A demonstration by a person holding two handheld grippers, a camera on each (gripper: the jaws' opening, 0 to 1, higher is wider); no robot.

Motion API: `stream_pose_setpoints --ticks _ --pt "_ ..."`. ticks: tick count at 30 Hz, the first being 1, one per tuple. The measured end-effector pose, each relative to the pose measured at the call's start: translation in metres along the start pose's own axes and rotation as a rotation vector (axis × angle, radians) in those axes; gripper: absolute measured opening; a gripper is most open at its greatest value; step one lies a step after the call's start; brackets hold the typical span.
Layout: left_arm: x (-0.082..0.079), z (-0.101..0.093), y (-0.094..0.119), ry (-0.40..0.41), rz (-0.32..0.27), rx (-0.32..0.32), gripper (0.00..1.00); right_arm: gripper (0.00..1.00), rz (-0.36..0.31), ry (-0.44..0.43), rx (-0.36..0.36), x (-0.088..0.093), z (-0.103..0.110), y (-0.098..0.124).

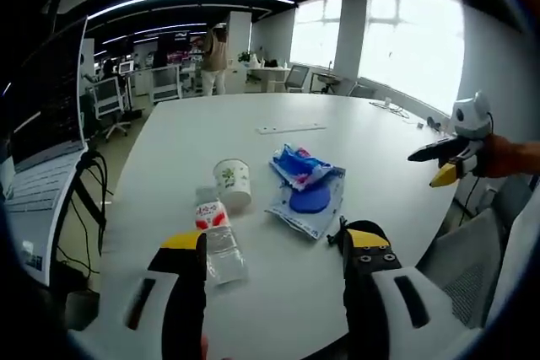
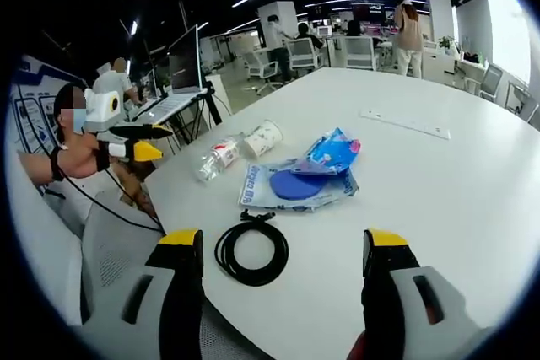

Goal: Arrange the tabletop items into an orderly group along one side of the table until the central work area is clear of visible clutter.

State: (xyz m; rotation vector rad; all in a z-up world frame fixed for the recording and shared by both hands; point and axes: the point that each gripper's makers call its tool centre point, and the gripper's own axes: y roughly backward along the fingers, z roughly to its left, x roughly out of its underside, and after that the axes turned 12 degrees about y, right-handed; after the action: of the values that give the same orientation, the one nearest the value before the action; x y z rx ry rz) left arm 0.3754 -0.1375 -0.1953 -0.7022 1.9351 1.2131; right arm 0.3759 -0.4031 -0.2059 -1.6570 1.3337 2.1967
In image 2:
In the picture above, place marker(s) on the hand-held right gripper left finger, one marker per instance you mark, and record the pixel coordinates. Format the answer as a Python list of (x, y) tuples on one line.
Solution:
[(181, 275)]

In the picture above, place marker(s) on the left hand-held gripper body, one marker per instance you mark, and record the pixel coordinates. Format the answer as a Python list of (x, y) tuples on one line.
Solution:
[(99, 107)]

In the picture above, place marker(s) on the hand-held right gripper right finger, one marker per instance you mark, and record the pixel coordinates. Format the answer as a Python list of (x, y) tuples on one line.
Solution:
[(392, 275)]

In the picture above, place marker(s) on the clear plastic bottle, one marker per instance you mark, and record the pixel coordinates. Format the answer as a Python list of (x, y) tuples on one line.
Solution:
[(217, 159)]

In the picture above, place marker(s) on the clear bag with blue disc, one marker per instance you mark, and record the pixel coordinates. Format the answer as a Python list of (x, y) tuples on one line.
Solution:
[(261, 191)]

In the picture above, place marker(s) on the white printed paper cup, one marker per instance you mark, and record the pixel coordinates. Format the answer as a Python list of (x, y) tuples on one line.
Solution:
[(263, 141)]

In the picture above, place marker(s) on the blue snack bag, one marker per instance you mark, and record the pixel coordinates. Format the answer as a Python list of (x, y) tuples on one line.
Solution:
[(335, 151)]

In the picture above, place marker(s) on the person's right hand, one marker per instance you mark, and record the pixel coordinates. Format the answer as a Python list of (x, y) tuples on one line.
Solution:
[(358, 347)]

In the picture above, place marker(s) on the person's head with blue mask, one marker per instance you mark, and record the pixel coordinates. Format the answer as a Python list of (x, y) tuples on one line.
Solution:
[(63, 121)]

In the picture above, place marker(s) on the white table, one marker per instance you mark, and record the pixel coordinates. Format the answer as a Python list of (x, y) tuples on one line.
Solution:
[(422, 208)]

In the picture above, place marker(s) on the black laptop stand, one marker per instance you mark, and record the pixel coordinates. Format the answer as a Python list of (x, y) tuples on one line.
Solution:
[(211, 109)]

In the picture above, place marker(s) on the open silver laptop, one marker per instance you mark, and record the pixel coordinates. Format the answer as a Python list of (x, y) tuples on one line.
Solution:
[(183, 69)]

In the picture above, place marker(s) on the white office chair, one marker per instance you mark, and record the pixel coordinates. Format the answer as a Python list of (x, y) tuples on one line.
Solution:
[(262, 69), (491, 79), (304, 54), (359, 52), (518, 96)]

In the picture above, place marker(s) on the white flat power strip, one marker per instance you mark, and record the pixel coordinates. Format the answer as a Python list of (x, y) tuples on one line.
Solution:
[(405, 124)]

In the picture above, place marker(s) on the green potted plant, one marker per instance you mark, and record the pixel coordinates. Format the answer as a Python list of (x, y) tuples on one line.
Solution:
[(445, 43)]

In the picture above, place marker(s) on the wall poster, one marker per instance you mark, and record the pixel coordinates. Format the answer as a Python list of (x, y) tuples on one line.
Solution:
[(31, 115)]

